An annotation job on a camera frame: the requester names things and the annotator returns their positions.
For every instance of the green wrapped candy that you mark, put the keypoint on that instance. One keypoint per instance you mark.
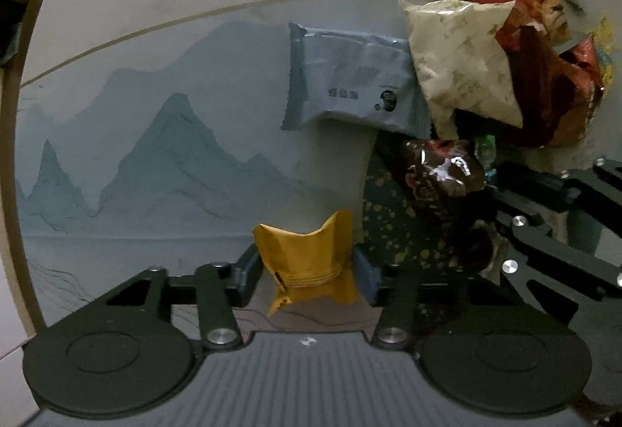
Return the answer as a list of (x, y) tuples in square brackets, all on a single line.
[(485, 150)]

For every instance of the grey blue snack packet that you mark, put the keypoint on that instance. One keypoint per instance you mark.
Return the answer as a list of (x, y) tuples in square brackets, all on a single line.
[(350, 77)]

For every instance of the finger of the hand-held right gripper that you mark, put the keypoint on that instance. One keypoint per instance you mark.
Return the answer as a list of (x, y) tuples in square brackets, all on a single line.
[(534, 237), (534, 186)]

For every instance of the golden yellow snack packet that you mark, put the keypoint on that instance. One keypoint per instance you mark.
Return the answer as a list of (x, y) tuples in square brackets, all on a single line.
[(306, 257)]

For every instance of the dark red foil snack bag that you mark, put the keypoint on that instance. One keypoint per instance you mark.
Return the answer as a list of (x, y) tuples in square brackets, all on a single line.
[(549, 87)]

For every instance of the dark brown snack packet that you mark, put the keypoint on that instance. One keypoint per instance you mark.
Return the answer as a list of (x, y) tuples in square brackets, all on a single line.
[(447, 174)]

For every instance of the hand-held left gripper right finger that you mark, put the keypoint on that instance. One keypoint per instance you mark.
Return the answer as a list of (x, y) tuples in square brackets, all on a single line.
[(367, 277)]

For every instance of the yellow cartoon snack packet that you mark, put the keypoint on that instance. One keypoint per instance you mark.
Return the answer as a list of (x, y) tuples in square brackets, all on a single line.
[(605, 36)]

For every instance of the cream patterned snack packet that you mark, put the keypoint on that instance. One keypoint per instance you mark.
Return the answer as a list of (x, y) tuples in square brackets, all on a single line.
[(461, 58)]

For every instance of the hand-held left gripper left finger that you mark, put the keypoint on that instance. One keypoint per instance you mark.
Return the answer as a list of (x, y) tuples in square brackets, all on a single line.
[(248, 272)]

